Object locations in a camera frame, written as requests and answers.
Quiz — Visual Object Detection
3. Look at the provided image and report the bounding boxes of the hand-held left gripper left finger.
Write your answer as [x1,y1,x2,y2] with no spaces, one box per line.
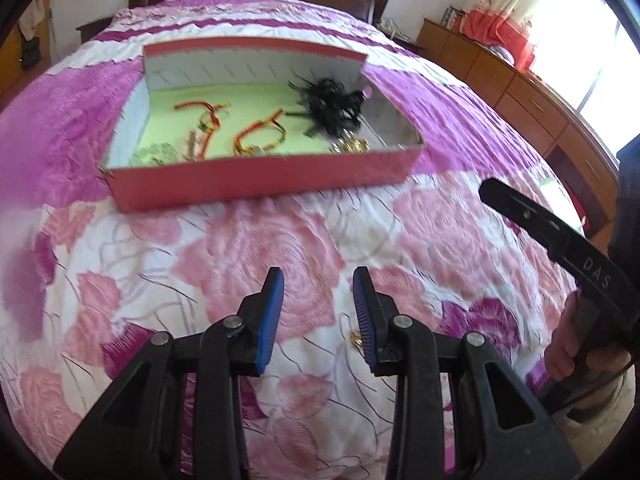
[52,266,285,480]

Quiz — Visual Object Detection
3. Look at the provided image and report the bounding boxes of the red cardboard box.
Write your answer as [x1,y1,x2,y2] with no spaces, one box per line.
[97,40,427,212]

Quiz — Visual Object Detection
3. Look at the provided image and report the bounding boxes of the person's right hand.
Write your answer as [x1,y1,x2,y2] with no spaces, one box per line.
[544,292,583,381]

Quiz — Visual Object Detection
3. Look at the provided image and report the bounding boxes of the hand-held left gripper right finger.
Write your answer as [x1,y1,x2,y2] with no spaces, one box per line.
[352,266,581,480]

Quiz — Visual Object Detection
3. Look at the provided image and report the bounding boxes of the beige hanging bag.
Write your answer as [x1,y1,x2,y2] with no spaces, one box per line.
[17,7,51,41]

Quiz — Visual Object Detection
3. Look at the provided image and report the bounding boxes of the light wooden dresser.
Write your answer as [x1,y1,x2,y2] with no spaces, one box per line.
[417,17,621,241]

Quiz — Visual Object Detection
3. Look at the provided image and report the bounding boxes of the pale plastic bag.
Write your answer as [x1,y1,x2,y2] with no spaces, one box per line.
[377,17,418,46]

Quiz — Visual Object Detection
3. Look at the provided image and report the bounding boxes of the gold heart brooch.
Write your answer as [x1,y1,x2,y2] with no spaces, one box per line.
[329,137,371,155]

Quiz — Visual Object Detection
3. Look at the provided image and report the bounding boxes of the gold hair clip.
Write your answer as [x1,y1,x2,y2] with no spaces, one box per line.
[182,127,201,161]

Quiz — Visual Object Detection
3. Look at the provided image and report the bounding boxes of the person's right forearm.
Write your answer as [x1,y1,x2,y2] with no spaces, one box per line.
[555,360,638,441]

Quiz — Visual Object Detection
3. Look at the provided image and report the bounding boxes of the bright window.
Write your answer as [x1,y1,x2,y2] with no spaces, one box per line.
[530,0,640,136]

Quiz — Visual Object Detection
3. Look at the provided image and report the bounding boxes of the pink floral bedspread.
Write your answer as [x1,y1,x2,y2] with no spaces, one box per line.
[0,0,601,480]

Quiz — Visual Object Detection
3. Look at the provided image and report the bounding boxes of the black hanging bag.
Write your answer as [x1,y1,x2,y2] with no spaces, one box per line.
[20,37,43,68]

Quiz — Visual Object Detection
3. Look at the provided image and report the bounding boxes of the red braided cord bracelet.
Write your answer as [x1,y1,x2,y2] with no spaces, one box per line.
[232,110,288,157]
[174,101,232,161]

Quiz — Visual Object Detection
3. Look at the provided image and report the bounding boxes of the black feather hair accessory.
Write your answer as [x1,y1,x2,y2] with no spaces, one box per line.
[287,76,368,140]

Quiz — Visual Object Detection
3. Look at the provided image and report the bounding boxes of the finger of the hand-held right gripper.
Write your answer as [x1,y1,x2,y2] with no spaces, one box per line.
[479,177,583,261]

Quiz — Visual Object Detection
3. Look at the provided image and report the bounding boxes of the light wooden wardrobe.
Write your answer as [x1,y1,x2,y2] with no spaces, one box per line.
[0,0,53,106]

